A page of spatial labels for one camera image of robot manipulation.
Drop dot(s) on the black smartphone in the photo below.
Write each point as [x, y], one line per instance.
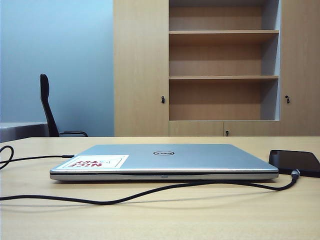
[295, 160]

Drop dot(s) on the black cabinet door key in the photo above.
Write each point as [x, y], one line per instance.
[287, 99]
[227, 132]
[163, 99]

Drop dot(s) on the light wooden shelf cabinet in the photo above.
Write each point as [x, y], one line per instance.
[140, 75]

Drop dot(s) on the silver Dell laptop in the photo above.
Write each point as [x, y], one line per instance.
[200, 160]

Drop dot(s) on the black office chair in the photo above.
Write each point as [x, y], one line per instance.
[47, 105]

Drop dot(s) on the grey side table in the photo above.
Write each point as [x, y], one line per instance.
[25, 130]

